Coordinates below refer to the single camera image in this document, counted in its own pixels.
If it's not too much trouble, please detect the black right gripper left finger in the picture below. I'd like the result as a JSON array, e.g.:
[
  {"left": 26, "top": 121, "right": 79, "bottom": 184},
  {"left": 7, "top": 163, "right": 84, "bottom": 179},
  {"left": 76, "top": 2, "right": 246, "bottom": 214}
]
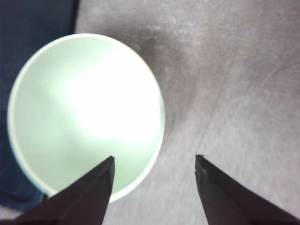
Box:
[{"left": 9, "top": 156, "right": 115, "bottom": 225}]

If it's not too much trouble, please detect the black rectangular tray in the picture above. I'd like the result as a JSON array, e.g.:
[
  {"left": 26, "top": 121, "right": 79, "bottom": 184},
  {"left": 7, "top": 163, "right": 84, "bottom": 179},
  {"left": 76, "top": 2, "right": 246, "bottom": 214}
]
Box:
[{"left": 0, "top": 0, "right": 78, "bottom": 208}]

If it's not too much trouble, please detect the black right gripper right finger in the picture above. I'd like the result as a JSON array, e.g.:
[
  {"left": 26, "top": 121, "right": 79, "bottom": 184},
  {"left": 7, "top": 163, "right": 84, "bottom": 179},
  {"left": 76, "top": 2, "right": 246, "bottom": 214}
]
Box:
[{"left": 195, "top": 154, "right": 300, "bottom": 225}]

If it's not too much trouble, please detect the green ceramic bowl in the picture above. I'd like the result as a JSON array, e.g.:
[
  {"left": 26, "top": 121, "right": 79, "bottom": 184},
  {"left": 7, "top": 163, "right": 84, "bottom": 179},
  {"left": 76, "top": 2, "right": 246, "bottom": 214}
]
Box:
[{"left": 7, "top": 33, "right": 165, "bottom": 202}]

